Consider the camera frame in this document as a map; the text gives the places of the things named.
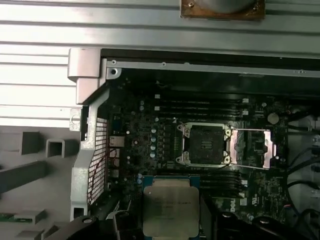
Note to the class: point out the dark green motherboard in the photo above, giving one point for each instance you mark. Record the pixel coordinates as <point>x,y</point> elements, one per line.
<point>262,180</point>

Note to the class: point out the silver CPU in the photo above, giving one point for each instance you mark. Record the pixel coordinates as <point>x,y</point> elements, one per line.
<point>171,205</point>

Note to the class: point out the grey parts rack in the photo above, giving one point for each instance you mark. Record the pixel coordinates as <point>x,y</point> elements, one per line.
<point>25,175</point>

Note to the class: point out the green RAM stick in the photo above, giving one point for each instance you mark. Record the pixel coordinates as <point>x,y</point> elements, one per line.
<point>6,217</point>

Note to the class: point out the black open PC case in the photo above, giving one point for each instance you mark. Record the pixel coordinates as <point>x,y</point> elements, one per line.
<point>200,65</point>

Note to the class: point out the black CPU socket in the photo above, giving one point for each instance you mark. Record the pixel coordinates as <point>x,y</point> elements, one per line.
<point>205,145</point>

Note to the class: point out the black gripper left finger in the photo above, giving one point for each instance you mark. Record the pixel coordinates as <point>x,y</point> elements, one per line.
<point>82,228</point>

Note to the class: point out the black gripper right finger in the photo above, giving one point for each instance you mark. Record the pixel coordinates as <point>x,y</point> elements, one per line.
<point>210,225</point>

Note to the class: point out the black RAM slot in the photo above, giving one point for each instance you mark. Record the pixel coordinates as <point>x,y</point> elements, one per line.
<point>225,118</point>
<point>220,185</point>
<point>220,180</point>
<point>220,174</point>
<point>200,102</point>
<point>200,113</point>
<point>200,108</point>
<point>220,191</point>

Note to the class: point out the metal socket cover frame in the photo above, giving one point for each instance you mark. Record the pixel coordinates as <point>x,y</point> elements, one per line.
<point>237,147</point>

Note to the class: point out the round coin cell battery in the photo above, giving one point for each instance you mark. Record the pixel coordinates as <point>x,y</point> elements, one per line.
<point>273,117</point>

